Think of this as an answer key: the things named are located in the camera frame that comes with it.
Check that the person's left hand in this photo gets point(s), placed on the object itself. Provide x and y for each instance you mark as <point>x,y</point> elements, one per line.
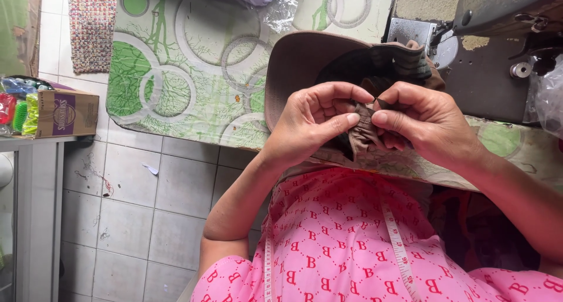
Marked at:
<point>303,126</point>

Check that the person's right hand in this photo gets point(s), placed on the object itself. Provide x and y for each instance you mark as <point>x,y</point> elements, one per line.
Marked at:
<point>433,121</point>

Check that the brown cap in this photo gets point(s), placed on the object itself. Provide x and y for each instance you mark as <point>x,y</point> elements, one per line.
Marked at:
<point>299,64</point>

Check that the grey sewing machine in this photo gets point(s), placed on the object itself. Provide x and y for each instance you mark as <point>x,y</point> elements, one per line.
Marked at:
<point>484,82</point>

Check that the silver bobbin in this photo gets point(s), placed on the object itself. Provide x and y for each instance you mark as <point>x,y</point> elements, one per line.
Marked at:
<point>521,69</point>

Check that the crumpled clear plastic wrap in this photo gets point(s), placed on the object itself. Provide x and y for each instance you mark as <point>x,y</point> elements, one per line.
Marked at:
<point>279,12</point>

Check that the clear plastic bag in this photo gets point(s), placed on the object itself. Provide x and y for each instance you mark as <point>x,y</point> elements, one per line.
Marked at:
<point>550,99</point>

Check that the green circle patterned tablecloth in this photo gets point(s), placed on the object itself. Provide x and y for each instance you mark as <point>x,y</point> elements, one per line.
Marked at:
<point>193,64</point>

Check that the pink patterned dress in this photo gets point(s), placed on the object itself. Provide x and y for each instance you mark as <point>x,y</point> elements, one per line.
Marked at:
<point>334,249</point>

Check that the white measuring tape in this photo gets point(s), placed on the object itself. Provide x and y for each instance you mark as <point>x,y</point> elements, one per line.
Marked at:
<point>398,249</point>

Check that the white paper scrap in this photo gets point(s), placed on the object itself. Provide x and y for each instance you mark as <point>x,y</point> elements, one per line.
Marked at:
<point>150,168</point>

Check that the tangle of loose threads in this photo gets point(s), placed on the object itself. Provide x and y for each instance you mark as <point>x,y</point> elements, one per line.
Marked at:
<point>94,174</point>

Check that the multicoloured woven mat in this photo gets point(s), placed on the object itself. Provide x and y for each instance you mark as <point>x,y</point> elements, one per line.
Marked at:
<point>91,31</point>

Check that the brown cardboard box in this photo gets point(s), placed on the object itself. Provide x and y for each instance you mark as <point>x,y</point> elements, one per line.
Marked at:
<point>66,113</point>

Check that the yellow-green plastic packet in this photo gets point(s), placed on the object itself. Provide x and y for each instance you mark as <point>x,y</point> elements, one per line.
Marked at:
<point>30,115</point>

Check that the white cabinet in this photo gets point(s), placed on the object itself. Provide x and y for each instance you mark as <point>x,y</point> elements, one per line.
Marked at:
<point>37,214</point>

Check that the green plastic comb packet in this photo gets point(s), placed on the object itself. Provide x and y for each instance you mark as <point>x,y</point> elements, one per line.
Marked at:
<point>20,116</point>

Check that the blue plastic packet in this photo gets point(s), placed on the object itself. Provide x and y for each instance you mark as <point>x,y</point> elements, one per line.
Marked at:
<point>16,86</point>

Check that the red plastic packet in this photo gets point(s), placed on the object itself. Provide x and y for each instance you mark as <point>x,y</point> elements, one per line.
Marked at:
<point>6,108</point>

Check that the green cloth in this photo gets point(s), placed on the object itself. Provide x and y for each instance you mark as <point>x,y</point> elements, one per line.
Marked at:
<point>15,29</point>

